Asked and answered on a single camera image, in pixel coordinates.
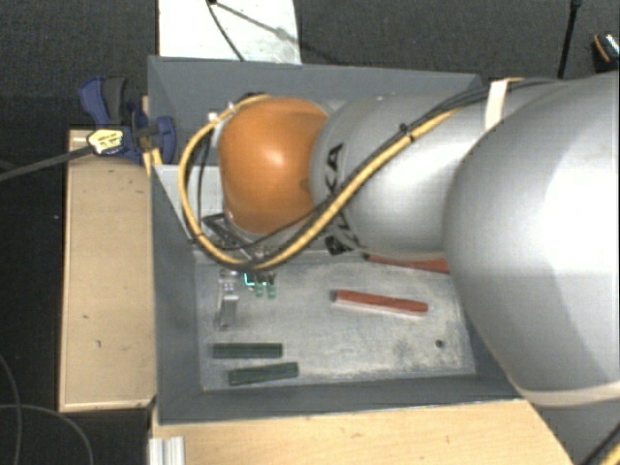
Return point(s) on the pale wood flat board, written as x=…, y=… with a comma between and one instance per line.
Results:
x=109, y=284

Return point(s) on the red-brown flat block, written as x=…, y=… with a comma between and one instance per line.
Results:
x=416, y=263
x=380, y=303

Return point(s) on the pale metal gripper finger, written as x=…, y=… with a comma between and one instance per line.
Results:
x=229, y=281
x=228, y=310

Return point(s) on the grey metal bin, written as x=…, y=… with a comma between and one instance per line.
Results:
x=339, y=351

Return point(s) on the dark green flat block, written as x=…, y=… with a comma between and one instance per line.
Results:
x=264, y=374
x=247, y=350

